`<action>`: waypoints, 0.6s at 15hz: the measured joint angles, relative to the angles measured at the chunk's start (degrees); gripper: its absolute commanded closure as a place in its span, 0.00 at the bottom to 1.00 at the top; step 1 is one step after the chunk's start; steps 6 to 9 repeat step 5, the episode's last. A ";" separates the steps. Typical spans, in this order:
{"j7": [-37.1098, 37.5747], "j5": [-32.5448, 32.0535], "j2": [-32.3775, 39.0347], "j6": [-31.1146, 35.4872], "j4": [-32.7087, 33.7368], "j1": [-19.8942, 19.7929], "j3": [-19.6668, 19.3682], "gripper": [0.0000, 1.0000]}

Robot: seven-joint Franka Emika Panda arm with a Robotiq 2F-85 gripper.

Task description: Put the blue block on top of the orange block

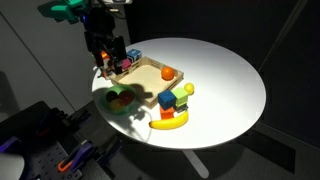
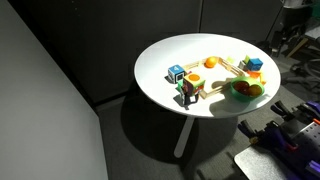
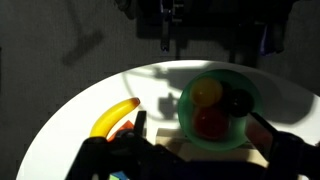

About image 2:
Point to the light wooden beam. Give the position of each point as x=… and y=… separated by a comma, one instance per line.
x=296, y=47

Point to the wooden tray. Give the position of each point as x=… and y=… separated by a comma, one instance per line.
x=208, y=92

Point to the red toy fruit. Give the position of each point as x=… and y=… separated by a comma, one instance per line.
x=240, y=87

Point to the orange block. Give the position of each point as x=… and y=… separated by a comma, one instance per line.
x=255, y=74

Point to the lime green block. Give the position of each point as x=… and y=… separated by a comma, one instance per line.
x=246, y=59

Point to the grey metal base plate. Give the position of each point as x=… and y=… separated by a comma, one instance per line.
x=260, y=166

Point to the grey block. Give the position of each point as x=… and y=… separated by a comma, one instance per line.
x=242, y=65

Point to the yellow toy fruit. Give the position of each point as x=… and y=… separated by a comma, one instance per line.
x=255, y=90

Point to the multicolour cube with orange circle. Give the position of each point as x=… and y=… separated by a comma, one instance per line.
x=193, y=83

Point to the blue number cube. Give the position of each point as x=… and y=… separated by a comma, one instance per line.
x=175, y=73

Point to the small toy figure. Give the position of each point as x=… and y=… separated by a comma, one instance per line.
x=187, y=98

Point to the yellow toy banana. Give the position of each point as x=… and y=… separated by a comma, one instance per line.
x=263, y=78

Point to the orange toy fruit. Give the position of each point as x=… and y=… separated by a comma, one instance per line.
x=211, y=62

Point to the dark blue block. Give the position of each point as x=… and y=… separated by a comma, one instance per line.
x=255, y=64

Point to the purple clamp with orange tip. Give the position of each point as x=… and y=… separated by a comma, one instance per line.
x=283, y=109
x=266, y=135

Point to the green bowl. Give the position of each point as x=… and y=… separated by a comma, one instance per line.
x=245, y=97

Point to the black perforated mounting board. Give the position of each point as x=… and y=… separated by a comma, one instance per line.
x=308, y=140

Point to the white table leg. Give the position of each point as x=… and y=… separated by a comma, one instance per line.
x=183, y=136

